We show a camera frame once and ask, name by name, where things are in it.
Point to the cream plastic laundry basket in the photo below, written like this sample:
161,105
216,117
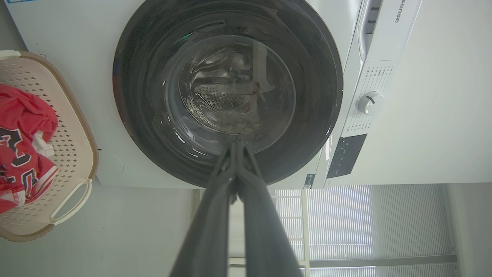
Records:
73,134

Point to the white detergent drawer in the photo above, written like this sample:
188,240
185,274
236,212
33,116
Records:
371,23

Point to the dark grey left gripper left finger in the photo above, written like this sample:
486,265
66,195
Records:
207,231

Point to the white round program dial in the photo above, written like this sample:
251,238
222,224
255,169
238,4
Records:
371,103

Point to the black washer display panel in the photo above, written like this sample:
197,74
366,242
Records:
346,156

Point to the red basketball jersey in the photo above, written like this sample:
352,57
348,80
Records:
23,115

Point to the round white filter cover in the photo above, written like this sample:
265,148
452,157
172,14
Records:
111,163

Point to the round washer door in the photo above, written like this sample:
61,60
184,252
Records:
146,115

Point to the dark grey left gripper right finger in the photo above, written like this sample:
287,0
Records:
265,231

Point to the blue energy label sticker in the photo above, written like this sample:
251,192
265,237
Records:
19,1

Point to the steel perforated washer drum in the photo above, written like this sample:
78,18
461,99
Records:
221,100

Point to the white window blinds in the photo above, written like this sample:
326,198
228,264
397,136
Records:
346,223

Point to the white front-load washing machine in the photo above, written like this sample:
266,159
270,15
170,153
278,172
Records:
77,38

